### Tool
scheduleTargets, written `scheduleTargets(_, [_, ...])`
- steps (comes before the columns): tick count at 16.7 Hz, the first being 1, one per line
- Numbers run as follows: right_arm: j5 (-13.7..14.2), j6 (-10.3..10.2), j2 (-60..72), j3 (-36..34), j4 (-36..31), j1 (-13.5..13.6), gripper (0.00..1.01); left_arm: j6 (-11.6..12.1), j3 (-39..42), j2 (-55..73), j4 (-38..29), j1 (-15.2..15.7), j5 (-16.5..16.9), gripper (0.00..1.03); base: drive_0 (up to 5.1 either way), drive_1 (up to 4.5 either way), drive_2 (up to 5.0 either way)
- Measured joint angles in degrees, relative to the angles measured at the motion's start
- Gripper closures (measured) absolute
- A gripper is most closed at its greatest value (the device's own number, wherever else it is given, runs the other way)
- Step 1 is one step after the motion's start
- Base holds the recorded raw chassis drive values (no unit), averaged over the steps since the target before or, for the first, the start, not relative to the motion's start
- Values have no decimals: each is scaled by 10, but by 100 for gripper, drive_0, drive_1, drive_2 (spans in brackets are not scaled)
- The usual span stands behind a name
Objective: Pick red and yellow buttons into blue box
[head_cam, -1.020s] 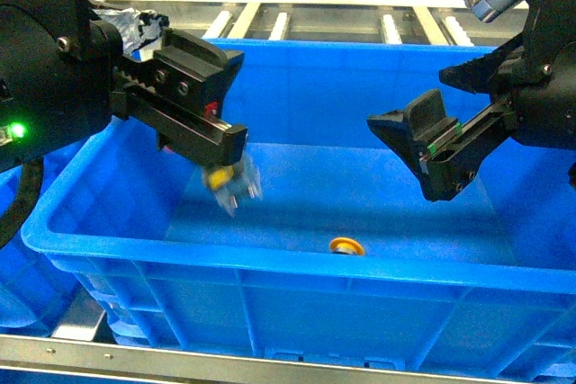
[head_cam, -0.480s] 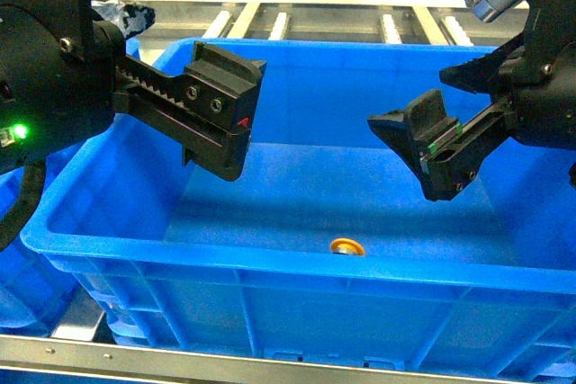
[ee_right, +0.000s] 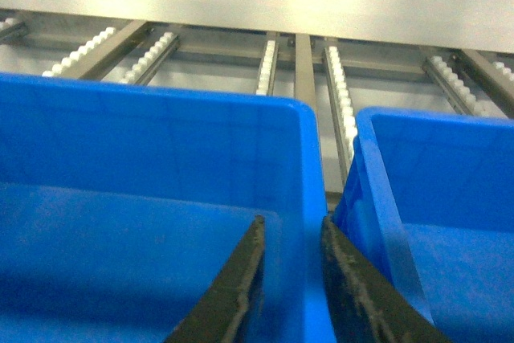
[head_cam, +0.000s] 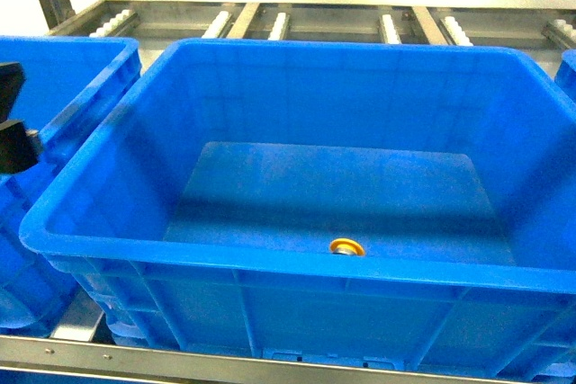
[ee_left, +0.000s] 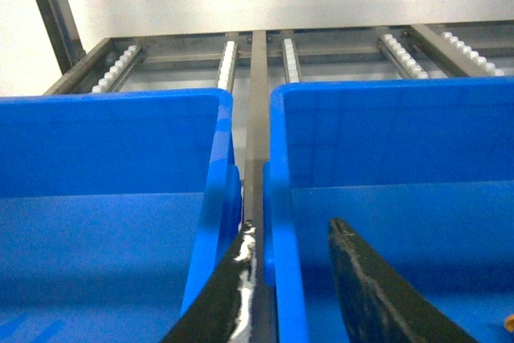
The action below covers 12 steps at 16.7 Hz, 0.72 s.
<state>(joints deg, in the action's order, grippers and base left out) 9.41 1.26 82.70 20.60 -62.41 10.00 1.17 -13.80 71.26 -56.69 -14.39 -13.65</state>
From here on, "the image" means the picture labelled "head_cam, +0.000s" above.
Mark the blue plastic bin right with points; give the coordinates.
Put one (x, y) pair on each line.
(566, 75)

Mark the metal roller rack frame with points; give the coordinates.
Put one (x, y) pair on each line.
(288, 24)

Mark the blue plastic bin centre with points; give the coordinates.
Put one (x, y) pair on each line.
(306, 204)

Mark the blue plastic bin left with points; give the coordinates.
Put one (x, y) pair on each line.
(70, 85)

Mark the yellow mushroom push button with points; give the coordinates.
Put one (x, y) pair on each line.
(346, 246)

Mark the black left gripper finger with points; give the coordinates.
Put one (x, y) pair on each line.
(21, 148)
(11, 82)

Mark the blue plastic bin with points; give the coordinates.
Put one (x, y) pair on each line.
(70, 85)
(306, 204)
(566, 75)

